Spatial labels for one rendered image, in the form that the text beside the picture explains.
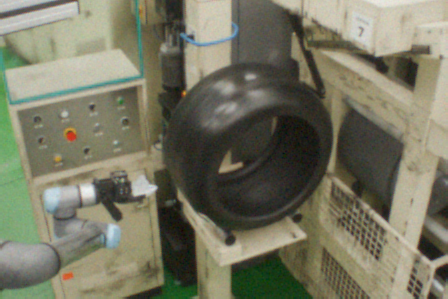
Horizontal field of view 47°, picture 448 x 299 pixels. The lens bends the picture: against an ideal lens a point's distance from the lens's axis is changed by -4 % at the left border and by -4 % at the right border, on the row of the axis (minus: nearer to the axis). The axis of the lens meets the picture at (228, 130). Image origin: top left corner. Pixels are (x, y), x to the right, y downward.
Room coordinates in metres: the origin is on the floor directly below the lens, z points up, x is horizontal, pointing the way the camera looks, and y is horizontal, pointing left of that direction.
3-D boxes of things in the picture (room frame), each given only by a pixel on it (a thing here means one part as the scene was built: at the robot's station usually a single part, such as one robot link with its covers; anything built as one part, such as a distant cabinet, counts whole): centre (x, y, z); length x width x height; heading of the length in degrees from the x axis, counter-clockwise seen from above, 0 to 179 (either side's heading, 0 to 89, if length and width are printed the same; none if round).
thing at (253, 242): (1.65, -0.06, 0.80); 0.37 x 0.36 x 0.02; 116
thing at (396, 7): (1.67, -0.38, 1.71); 0.61 x 0.25 x 0.15; 26
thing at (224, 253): (1.59, 0.07, 0.83); 0.36 x 0.09 x 0.06; 26
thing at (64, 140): (2.05, 0.67, 0.63); 0.56 x 0.41 x 1.27; 116
